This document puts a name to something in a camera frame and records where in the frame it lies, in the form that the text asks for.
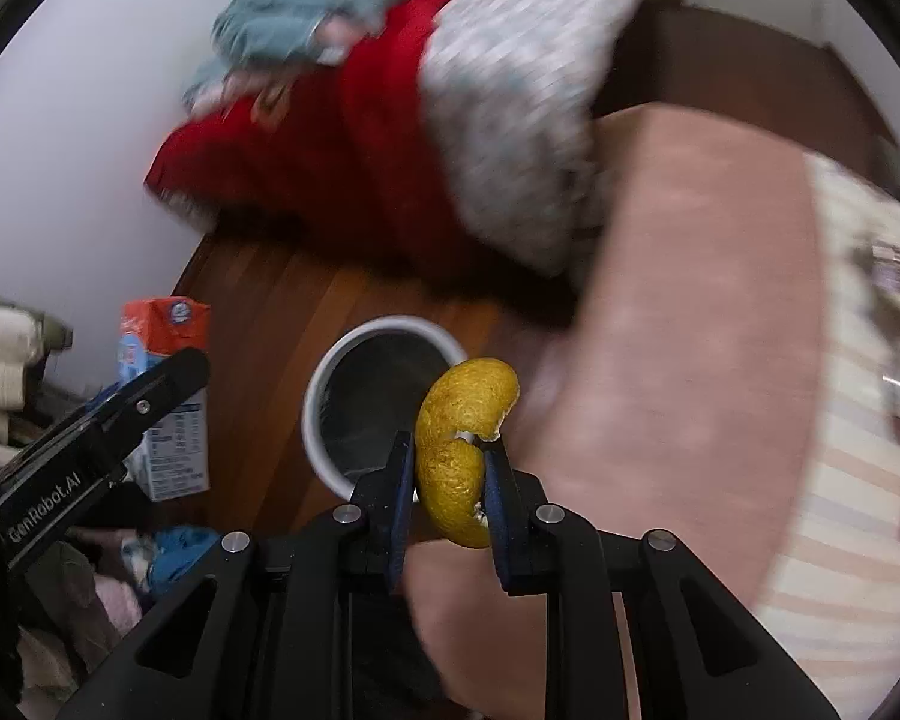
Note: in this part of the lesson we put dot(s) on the red blanket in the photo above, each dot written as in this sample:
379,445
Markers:
330,157

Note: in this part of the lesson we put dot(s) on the striped bed sheet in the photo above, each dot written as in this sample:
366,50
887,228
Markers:
847,427

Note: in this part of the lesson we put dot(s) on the grey checkered blanket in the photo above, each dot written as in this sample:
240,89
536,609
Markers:
525,105

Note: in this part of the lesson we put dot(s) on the pink cloth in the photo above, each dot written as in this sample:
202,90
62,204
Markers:
90,615

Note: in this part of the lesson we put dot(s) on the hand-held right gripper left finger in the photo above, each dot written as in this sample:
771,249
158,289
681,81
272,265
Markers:
399,510

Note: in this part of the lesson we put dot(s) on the cream plush cloth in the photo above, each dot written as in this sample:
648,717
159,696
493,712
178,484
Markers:
4,356

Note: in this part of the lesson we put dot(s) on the light blue cloth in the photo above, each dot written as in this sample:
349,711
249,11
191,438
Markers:
300,15

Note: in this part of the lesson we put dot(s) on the dark wooden bed frame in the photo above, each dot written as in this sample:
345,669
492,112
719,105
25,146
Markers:
735,67

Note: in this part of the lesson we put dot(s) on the white round trash bin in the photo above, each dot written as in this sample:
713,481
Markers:
379,397

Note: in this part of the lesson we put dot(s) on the blue crumpled cloth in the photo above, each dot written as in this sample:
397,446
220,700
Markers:
176,551

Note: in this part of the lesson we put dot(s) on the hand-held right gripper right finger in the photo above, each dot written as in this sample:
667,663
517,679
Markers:
501,517

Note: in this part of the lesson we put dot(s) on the orange and white milk carton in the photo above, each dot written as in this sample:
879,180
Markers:
166,420

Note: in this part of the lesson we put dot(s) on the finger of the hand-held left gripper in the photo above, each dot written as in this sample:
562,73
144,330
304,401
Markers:
131,409

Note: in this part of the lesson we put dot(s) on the yellow fruit peel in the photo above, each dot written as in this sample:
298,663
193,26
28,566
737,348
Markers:
457,435

